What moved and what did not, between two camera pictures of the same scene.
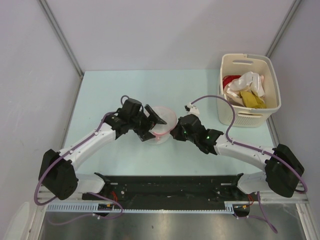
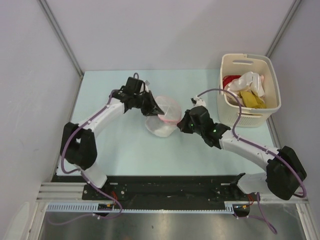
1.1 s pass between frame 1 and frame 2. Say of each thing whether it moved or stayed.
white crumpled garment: stayed
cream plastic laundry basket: stayed
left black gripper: moved
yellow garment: stayed
